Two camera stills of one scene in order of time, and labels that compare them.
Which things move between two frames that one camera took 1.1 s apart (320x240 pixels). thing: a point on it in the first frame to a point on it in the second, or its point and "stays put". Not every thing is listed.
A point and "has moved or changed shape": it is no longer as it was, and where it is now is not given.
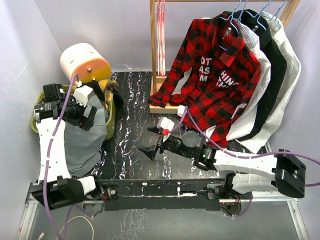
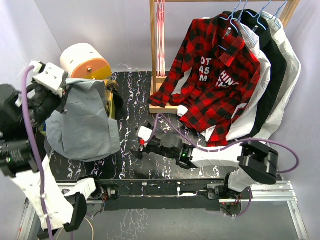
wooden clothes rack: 291,8 stays put
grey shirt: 82,147 has moved or changed shape
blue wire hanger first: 230,19 stays put
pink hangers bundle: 161,40 stays put
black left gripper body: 76,111 to 42,103
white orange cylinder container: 87,61 stays put
